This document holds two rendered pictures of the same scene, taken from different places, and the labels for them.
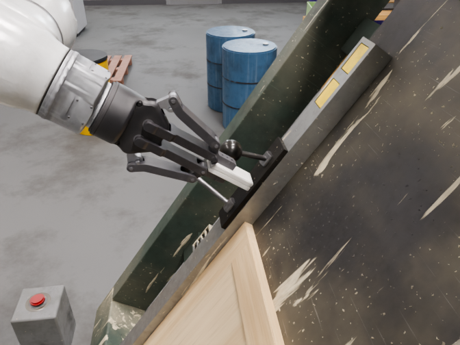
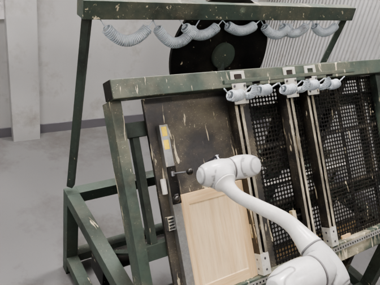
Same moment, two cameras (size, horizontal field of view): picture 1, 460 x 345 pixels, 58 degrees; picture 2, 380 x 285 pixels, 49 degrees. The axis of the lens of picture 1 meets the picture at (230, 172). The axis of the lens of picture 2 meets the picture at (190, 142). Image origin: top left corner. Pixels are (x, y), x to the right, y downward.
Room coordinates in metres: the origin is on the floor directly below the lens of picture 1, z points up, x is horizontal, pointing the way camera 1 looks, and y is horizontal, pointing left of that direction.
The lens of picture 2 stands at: (1.50, 1.56, 2.70)
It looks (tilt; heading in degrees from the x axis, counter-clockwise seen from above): 29 degrees down; 241
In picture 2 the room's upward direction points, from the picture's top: 10 degrees clockwise
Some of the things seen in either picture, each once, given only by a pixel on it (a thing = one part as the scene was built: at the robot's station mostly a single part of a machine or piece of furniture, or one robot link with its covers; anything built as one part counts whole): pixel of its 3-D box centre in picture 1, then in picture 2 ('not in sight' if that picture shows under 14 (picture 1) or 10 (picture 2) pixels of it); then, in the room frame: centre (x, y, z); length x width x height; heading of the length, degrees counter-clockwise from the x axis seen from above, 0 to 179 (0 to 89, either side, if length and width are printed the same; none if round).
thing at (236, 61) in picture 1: (239, 77); not in sight; (4.16, -0.09, 0.42); 1.08 x 0.66 x 0.83; 5
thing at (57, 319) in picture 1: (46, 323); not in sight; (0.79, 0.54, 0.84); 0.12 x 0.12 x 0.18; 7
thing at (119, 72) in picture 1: (100, 70); not in sight; (5.47, 1.75, 0.05); 1.12 x 0.75 x 0.10; 2
